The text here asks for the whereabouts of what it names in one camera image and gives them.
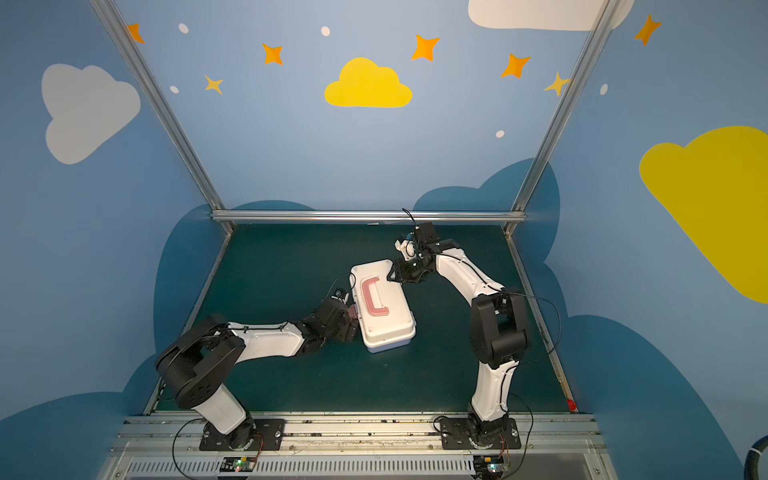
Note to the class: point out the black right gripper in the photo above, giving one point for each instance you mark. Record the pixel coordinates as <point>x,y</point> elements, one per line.
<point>405,271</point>

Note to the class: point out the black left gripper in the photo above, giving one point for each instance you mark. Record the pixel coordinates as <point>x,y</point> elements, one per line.
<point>346,312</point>

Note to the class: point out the white purple tool box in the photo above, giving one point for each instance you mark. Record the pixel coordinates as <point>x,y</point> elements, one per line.
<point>385,319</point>

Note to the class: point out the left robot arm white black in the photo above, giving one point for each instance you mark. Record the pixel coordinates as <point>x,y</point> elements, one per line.
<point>196,365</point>

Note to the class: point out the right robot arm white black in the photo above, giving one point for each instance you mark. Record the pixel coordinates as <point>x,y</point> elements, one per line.
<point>498,326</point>

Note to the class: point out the left controller board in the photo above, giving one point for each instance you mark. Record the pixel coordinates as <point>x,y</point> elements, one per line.
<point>238,464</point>

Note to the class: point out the controller board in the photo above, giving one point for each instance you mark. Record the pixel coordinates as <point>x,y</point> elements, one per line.
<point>238,464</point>
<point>489,468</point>

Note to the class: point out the right controller board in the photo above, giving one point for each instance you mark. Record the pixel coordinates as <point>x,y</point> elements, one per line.
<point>489,468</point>

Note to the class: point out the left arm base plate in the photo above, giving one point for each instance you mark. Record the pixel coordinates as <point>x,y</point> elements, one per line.
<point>251,435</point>

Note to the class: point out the aluminium frame crossbar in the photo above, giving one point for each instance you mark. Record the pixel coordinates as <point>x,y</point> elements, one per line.
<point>329,217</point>

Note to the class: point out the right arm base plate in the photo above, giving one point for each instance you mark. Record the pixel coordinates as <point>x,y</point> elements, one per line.
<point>464,433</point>

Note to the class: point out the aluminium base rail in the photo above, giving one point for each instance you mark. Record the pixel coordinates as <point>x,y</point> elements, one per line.
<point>378,445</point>

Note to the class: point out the right aluminium frame post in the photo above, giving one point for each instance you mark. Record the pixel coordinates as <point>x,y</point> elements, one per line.
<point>583,68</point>

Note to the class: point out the aluminium frame post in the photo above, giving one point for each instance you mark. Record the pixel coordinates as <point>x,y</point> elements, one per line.
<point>113,22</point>
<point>583,68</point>

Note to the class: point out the left aluminium frame post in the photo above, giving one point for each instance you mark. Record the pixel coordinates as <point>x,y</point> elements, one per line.
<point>113,22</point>

